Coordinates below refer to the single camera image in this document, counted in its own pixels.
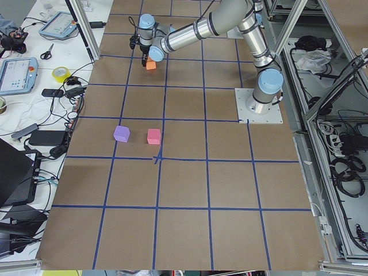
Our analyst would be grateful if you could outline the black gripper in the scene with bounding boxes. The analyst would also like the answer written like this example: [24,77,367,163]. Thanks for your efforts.
[140,45,150,67]

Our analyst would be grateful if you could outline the orange foam cube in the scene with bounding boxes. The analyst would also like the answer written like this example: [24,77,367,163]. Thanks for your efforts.
[146,60,156,70]

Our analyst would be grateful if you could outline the pink foam cube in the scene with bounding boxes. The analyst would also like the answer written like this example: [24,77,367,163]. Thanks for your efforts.
[147,129,161,145]

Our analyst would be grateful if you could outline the purple foam cube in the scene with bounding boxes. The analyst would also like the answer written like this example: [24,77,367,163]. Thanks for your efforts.
[113,125,131,143]

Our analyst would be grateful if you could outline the yellow tape roll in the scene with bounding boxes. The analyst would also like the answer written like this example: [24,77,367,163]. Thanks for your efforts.
[52,66,71,83]

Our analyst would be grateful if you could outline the teach pendant far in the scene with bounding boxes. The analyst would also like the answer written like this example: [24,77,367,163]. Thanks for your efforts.
[39,11,77,40]

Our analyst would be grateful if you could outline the teach pendant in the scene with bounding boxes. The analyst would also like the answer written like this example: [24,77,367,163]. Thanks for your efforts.
[39,11,77,40]
[1,57,39,96]

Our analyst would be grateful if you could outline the black phone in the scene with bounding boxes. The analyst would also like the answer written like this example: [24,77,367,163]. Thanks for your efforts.
[41,89,64,98]

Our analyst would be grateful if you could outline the teach pendant near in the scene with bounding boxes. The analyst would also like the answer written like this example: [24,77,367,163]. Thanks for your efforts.
[1,57,39,96]

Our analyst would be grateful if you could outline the grey usb hub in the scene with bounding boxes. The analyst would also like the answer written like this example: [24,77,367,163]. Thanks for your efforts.
[11,123,39,140]

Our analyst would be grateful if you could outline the black power brick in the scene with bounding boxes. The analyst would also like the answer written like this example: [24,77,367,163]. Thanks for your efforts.
[29,130,66,146]

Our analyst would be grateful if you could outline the black laptop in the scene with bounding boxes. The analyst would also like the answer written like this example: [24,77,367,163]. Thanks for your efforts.
[1,140,41,207]

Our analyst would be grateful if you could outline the white crumpled cloth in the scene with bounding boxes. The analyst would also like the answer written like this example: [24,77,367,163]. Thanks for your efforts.
[296,49,332,74]

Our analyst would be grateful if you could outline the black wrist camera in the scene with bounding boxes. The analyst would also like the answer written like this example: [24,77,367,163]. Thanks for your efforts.
[129,34,140,50]

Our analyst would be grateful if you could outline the aluminium frame post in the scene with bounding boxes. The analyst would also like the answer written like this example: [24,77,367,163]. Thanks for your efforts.
[65,0,101,63]

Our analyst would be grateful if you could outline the black handled scissors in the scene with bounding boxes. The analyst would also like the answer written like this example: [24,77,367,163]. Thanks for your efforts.
[40,44,54,60]

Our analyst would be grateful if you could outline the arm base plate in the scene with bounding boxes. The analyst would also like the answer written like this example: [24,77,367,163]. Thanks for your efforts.
[235,88,283,124]

